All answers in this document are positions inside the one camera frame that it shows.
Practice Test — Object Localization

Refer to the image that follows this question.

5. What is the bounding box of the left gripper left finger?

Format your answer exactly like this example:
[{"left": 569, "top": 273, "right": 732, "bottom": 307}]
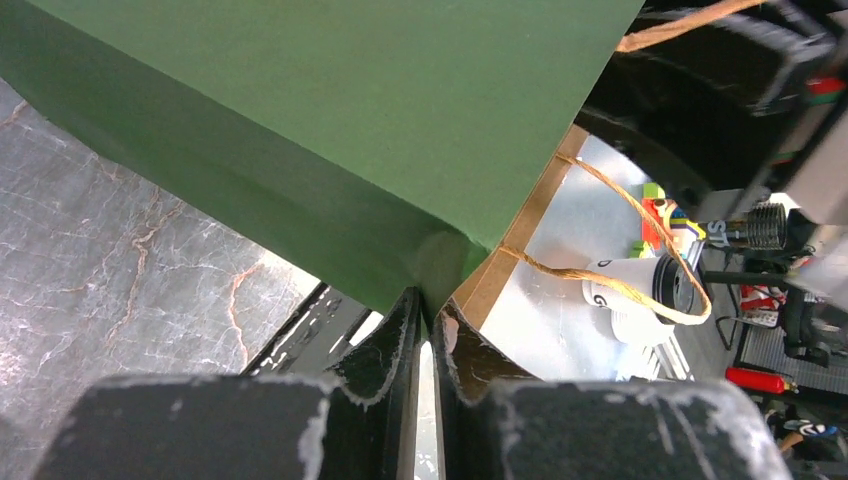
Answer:
[{"left": 34, "top": 287, "right": 422, "bottom": 479}]

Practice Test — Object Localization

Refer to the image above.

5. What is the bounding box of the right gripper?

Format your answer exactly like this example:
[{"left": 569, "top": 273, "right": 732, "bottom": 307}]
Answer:
[{"left": 575, "top": 1, "right": 847, "bottom": 206}]

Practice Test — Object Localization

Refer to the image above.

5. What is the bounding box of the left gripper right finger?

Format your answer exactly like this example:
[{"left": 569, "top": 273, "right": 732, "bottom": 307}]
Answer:
[{"left": 430, "top": 303, "right": 790, "bottom": 479}]

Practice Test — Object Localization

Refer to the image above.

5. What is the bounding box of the green paper bag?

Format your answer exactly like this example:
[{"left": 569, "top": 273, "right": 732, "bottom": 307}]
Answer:
[{"left": 0, "top": 0, "right": 770, "bottom": 331}]

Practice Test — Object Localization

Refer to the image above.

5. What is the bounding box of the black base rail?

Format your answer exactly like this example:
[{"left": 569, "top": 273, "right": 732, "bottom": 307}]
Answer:
[{"left": 243, "top": 282, "right": 383, "bottom": 376}]

